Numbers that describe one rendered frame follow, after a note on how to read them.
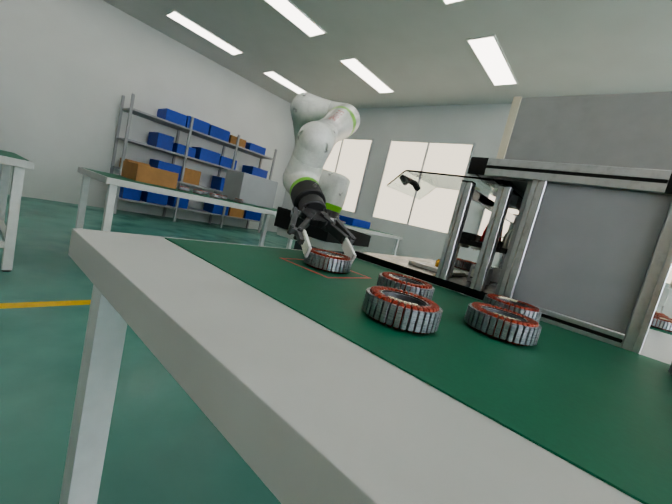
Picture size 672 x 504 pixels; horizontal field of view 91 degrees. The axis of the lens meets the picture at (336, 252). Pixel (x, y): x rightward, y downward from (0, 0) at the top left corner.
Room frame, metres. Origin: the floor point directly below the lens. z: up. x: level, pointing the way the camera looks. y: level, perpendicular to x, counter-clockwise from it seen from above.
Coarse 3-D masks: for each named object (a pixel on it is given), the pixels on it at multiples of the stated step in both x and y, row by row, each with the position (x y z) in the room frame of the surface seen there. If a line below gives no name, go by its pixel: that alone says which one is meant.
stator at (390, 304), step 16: (368, 288) 0.49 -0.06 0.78; (384, 288) 0.50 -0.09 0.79; (368, 304) 0.45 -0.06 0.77; (384, 304) 0.43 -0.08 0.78; (400, 304) 0.42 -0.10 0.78; (416, 304) 0.44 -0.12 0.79; (432, 304) 0.46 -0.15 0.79; (384, 320) 0.42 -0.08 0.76; (400, 320) 0.43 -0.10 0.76; (416, 320) 0.42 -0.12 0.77; (432, 320) 0.43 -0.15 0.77
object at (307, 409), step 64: (128, 256) 0.48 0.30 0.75; (192, 256) 0.57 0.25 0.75; (128, 320) 0.37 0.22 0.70; (192, 320) 0.31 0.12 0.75; (256, 320) 0.35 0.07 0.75; (192, 384) 0.26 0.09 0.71; (256, 384) 0.22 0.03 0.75; (320, 384) 0.25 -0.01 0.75; (384, 384) 0.27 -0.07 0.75; (256, 448) 0.21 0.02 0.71; (320, 448) 0.18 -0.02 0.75; (384, 448) 0.19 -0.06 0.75; (448, 448) 0.20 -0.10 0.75; (512, 448) 0.22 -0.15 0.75
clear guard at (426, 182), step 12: (396, 180) 1.09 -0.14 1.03; (408, 180) 1.12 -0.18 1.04; (420, 180) 1.15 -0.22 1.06; (432, 180) 1.12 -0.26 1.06; (444, 180) 1.06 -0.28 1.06; (456, 180) 1.02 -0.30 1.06; (468, 180) 0.97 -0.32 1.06; (480, 180) 0.93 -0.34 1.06; (492, 180) 0.90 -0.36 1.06; (408, 192) 1.20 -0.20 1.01; (420, 192) 1.23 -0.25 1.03; (480, 192) 1.13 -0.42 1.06; (492, 192) 1.07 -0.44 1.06
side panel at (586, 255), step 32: (544, 192) 0.82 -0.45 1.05; (576, 192) 0.78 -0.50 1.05; (608, 192) 0.74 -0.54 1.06; (640, 192) 0.71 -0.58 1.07; (544, 224) 0.80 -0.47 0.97; (576, 224) 0.76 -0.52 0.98; (608, 224) 0.73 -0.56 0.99; (640, 224) 0.70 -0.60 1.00; (512, 256) 0.82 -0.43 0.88; (544, 256) 0.79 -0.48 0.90; (576, 256) 0.75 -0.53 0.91; (608, 256) 0.72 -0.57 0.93; (640, 256) 0.69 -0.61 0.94; (512, 288) 0.81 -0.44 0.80; (544, 288) 0.78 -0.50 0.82; (576, 288) 0.74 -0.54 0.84; (608, 288) 0.71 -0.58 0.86; (640, 288) 0.68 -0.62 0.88; (544, 320) 0.75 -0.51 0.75; (576, 320) 0.72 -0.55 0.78; (608, 320) 0.70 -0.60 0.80; (640, 320) 0.66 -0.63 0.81
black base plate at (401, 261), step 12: (360, 252) 1.13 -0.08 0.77; (384, 264) 1.06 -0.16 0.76; (396, 264) 1.04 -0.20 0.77; (408, 264) 1.12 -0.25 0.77; (420, 276) 0.98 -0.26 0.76; (432, 276) 0.96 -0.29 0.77; (456, 276) 1.10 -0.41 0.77; (456, 288) 0.91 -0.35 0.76; (468, 288) 0.89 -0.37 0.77; (492, 288) 1.00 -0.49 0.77
